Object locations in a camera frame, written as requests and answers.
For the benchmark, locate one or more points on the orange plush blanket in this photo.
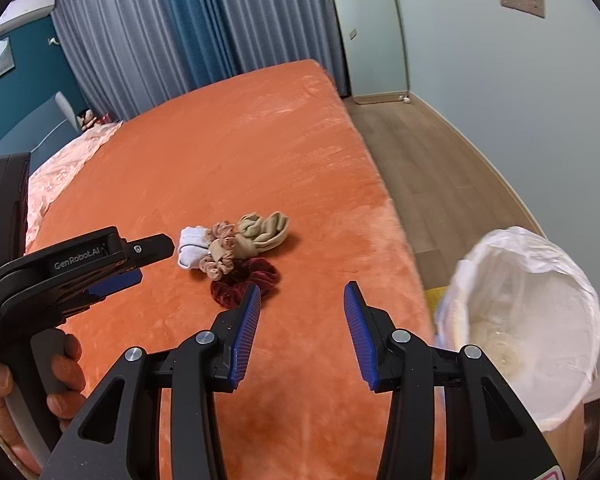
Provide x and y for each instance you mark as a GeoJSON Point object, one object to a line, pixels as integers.
{"type": "Point", "coordinates": [290, 185]}

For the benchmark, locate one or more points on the dark red velvet scrunchie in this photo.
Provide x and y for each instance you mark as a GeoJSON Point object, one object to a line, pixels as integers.
{"type": "Point", "coordinates": [260, 272]}

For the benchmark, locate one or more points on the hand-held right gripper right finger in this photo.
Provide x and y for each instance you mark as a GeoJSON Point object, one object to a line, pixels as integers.
{"type": "Point", "coordinates": [357, 330]}

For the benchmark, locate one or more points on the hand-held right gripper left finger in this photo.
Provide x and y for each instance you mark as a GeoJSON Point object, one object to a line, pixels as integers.
{"type": "Point", "coordinates": [245, 330]}

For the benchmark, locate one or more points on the standing mirror thin frame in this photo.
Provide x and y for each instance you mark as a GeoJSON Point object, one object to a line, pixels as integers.
{"type": "Point", "coordinates": [370, 25]}

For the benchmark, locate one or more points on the white sock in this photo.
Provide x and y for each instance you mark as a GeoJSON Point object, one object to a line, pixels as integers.
{"type": "Point", "coordinates": [192, 250]}

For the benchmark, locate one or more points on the beige stocking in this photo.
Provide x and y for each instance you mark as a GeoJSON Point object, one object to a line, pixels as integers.
{"type": "Point", "coordinates": [265, 230]}

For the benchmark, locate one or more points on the blue curtain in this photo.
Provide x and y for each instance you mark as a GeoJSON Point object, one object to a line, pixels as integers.
{"type": "Point", "coordinates": [200, 20]}

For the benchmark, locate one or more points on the dusty pink scrunchie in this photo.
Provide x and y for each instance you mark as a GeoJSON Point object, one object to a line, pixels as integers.
{"type": "Point", "coordinates": [223, 230]}

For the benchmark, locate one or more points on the beige scrunchie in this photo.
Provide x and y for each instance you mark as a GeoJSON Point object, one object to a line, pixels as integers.
{"type": "Point", "coordinates": [220, 265]}

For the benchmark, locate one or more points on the brown wall switch panel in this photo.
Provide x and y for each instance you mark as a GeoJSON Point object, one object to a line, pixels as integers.
{"type": "Point", "coordinates": [522, 2]}

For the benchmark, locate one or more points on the teal padded headboard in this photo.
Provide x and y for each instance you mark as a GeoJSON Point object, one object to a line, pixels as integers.
{"type": "Point", "coordinates": [35, 125]}

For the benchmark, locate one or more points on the white lined trash bin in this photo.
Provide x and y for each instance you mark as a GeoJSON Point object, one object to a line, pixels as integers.
{"type": "Point", "coordinates": [545, 310]}

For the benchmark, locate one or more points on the grey curtain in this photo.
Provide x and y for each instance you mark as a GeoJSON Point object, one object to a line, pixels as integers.
{"type": "Point", "coordinates": [115, 35]}
{"type": "Point", "coordinates": [285, 10]}

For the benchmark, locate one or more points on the small plush doll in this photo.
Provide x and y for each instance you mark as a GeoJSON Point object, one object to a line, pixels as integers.
{"type": "Point", "coordinates": [91, 120]}

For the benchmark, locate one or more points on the pink quilt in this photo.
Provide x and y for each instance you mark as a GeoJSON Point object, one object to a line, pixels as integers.
{"type": "Point", "coordinates": [65, 170]}

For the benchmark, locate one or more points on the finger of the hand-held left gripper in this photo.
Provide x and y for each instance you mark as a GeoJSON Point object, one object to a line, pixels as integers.
{"type": "Point", "coordinates": [115, 282]}
{"type": "Point", "coordinates": [150, 249]}

